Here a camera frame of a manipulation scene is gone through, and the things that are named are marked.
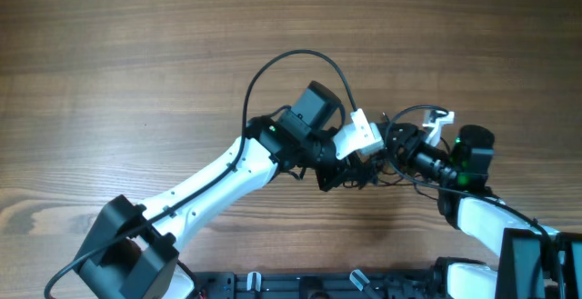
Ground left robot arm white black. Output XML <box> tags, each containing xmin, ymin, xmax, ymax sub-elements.
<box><xmin>73</xmin><ymin>81</ymin><xmax>380</xmax><ymax>298</ymax></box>

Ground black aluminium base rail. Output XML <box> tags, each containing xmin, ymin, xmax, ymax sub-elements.
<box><xmin>187</xmin><ymin>269</ymin><xmax>449</xmax><ymax>299</ymax></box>

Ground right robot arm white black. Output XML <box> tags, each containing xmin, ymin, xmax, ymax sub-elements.
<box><xmin>383</xmin><ymin>123</ymin><xmax>581</xmax><ymax>298</ymax></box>

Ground black usb cables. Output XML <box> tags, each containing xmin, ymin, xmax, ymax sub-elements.
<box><xmin>340</xmin><ymin>112</ymin><xmax>419</xmax><ymax>190</ymax></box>

